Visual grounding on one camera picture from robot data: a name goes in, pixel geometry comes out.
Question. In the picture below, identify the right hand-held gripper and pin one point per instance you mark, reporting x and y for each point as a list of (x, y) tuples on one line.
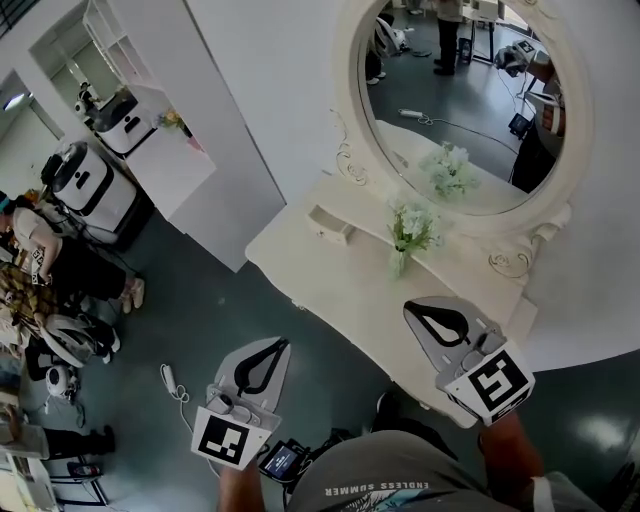
[(495, 385)]

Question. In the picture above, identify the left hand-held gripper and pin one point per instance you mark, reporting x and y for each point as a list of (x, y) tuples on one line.
[(220, 440)]

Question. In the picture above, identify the white dressing table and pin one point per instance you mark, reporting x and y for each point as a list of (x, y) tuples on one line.
[(350, 280)]

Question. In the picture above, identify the person's left forearm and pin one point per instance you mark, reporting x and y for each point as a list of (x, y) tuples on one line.
[(245, 490)]

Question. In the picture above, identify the person's right forearm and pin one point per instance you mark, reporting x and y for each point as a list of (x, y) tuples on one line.
[(515, 450)]

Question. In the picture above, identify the white power strip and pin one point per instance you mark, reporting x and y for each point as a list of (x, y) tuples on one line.
[(169, 377)]

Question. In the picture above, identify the black device with screen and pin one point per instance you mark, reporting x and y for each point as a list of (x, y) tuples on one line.
[(282, 460)]

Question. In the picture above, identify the person's black shoe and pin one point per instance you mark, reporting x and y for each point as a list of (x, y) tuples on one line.
[(386, 412)]

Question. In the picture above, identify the white flower bouquet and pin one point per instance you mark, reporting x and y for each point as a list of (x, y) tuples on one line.
[(412, 230)]

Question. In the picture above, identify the person's grey t-shirt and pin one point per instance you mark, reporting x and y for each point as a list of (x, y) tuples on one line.
[(400, 470)]

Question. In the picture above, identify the white round device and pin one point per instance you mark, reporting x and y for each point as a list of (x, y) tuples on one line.
[(59, 382)]

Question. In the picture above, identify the white counter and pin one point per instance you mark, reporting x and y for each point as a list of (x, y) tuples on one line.
[(170, 175)]

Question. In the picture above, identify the oval white-framed mirror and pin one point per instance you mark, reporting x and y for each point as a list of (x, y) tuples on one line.
[(450, 100)]

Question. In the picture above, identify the white wheeled robot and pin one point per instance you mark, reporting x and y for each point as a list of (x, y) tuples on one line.
[(95, 185), (125, 125)]

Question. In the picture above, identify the small potted flowers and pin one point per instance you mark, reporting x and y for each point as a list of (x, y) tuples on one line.
[(172, 121)]

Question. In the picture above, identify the white shelf unit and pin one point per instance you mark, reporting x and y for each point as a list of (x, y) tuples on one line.
[(115, 40)]

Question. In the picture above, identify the black balcony railing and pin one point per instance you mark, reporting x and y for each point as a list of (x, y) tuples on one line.
[(12, 15)]

